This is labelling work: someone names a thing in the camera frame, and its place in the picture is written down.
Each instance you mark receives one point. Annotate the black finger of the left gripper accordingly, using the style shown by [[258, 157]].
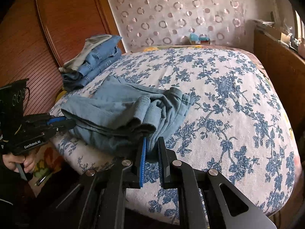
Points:
[[65, 125]]

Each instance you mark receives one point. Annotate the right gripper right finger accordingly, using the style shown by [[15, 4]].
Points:
[[166, 157]]

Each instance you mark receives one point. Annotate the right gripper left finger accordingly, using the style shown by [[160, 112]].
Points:
[[140, 162]]

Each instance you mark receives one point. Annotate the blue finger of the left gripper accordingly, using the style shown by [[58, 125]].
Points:
[[56, 119]]

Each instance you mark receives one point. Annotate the teal blue shorts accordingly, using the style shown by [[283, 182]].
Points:
[[121, 114]]

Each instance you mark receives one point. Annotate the person left hand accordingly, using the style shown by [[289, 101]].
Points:
[[28, 161]]

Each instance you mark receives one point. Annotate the yellow plush toy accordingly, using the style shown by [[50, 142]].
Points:
[[60, 95]]

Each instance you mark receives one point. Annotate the blue floral bed cover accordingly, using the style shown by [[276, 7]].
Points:
[[237, 124]]

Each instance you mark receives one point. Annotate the folded blue jeans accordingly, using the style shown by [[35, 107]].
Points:
[[95, 63]]

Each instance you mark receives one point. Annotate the folded grey green pants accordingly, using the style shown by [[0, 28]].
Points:
[[90, 43]]

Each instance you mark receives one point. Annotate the wooden wardrobe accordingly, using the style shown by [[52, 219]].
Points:
[[39, 36]]

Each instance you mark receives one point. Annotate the colourful floral blanket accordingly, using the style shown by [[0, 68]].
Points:
[[156, 48]]

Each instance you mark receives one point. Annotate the cardboard box with blue cloth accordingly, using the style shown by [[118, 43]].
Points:
[[199, 39]]

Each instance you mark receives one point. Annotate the circle patterned curtain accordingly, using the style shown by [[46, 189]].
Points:
[[145, 23]]

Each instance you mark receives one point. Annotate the wooden window side cabinet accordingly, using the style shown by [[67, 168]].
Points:
[[286, 72]]

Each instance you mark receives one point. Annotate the cardboard box on cabinet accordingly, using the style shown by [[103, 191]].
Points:
[[278, 35]]

